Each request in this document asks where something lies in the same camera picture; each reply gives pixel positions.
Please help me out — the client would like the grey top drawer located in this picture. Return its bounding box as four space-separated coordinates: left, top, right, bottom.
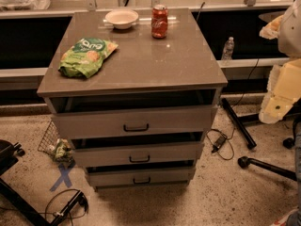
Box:
53 105 217 139

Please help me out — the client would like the blue tape cross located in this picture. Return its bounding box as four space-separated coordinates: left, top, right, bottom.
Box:
50 162 75 192

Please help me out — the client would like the black floor cable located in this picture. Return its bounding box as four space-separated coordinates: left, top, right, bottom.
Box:
0 188 89 226

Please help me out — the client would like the grey drawer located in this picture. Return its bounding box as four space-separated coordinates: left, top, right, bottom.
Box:
53 105 217 139
72 142 203 168
86 166 196 187

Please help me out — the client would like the red soda can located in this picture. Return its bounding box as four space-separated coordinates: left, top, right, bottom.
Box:
151 4 168 39

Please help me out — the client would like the green chip bag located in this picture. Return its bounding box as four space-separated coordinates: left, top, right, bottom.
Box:
58 38 119 78

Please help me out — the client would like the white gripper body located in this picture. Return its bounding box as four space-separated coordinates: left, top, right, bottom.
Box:
274 59 301 102

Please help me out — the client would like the black office chair base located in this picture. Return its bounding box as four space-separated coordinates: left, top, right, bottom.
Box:
221 97 301 182

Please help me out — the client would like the green crumpled snack bag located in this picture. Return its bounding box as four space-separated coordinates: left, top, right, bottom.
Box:
48 138 72 162

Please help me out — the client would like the white bowl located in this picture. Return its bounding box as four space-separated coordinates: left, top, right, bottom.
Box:
105 9 139 30

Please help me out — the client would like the wire mesh basket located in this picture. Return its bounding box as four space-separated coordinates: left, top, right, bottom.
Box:
38 121 60 155

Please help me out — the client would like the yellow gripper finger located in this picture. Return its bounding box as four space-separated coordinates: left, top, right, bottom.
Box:
260 15 283 40
259 93 294 124

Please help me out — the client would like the grey middle drawer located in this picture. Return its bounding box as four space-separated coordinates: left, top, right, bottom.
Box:
72 142 203 168

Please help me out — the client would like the grey bottom drawer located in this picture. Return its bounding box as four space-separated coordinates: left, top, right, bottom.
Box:
86 166 196 187

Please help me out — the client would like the clear plastic water bottle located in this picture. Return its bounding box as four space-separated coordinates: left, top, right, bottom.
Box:
221 37 234 60

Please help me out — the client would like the black stand left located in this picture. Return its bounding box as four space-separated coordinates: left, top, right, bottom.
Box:
0 139 89 226

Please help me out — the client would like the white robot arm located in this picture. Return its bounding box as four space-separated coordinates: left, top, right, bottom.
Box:
259 0 301 124

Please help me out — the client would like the grey drawer cabinet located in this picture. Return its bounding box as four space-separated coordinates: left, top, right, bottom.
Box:
36 8 229 192

